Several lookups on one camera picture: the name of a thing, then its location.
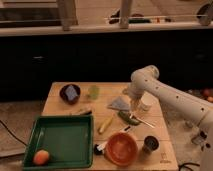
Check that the yellow banana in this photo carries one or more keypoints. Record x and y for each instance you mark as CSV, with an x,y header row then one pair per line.
x,y
105,125

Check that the blue sponge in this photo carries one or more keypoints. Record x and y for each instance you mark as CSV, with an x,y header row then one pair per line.
x,y
71,92

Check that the metal fork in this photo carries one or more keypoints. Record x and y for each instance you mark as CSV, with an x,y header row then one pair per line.
x,y
142,121

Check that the small black white object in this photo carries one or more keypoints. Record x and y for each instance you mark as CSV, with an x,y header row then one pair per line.
x,y
99,148

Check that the orange bowl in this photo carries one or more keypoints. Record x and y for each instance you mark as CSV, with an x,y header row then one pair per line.
x,y
121,149

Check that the white paper cup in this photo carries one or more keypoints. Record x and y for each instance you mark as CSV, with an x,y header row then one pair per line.
x,y
147,102

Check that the green plastic tray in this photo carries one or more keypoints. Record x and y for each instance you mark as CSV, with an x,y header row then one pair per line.
x,y
68,140

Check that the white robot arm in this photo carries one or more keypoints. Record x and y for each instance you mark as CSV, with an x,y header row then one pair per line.
x,y
196,110

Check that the light blue towel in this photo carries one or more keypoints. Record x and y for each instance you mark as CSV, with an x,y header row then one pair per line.
x,y
119,104

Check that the small brown wooden block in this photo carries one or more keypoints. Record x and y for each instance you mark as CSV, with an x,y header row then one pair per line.
x,y
84,111

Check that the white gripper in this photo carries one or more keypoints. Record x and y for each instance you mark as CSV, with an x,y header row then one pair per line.
x,y
134,104

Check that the green cucumber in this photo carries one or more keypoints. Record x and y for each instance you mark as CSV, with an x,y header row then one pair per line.
x,y
125,117

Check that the translucent green cup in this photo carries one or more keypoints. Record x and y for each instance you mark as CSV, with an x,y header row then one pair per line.
x,y
93,92

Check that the orange peach fruit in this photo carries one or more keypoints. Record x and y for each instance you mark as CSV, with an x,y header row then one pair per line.
x,y
41,157

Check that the dark metal cup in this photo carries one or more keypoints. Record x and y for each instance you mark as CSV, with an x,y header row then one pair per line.
x,y
151,144

